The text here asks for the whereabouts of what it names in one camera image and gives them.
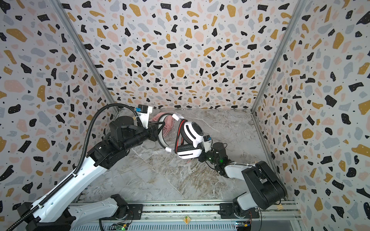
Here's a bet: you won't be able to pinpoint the green circuit board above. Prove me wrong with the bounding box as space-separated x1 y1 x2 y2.
113 223 130 231

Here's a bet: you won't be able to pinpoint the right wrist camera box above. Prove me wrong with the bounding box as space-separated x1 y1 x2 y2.
202 135 213 153

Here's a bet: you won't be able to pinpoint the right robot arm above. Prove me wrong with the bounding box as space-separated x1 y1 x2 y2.
199 142 287 218

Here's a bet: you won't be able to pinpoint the pink headphones with cable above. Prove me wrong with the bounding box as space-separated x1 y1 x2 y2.
151 112 175 137

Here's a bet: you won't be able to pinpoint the white black headphones with cable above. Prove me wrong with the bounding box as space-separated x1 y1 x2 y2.
157 113 207 162

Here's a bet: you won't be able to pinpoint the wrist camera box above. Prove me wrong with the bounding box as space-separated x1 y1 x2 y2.
202 135 213 153
136 105 153 129

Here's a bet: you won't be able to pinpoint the black corrugated cable hose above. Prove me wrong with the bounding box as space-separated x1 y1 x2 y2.
5 103 142 231

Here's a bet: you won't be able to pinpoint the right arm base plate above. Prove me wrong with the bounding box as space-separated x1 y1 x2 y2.
218 203 260 219

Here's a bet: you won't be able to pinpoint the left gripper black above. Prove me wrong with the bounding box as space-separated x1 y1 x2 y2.
122 120 166 153

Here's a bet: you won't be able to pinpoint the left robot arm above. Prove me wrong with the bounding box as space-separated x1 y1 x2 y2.
17 116 164 231

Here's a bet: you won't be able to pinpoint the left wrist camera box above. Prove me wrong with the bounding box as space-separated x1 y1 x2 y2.
136 105 153 129

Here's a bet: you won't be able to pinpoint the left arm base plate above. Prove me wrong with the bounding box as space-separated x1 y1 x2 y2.
113 204 144 220

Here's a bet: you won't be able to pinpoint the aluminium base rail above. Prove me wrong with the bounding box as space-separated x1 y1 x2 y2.
57 200 304 231

